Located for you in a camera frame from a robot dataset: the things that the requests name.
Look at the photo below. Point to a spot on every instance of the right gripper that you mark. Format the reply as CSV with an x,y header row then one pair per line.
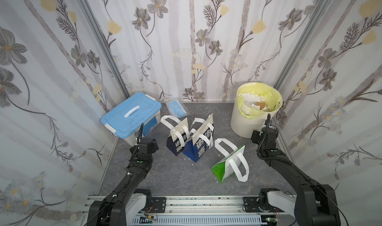
x,y
267,132

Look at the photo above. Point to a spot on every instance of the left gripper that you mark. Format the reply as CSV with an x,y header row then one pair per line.
x,y
139,145

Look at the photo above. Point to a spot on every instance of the blue paper bag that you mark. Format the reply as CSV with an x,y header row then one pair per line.
x,y
179,133
201,138

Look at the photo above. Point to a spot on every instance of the green white paper bag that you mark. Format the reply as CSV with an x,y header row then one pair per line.
x,y
234,161

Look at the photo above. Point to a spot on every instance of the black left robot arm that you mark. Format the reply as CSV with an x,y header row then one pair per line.
x,y
125,178

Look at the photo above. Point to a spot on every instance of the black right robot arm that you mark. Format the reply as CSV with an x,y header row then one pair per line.
x,y
295,172

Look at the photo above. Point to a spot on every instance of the cream trash bin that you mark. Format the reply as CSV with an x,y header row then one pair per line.
x,y
243,126

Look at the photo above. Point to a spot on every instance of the blue lidded storage box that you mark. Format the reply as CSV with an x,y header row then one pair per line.
x,y
126,119

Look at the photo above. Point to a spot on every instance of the yellow-green bin liner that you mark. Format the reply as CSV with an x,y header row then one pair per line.
x,y
250,93

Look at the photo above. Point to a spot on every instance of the bagged blue face masks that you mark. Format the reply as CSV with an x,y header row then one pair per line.
x,y
176,108

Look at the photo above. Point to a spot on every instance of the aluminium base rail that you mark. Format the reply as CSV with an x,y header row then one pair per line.
x,y
201,211

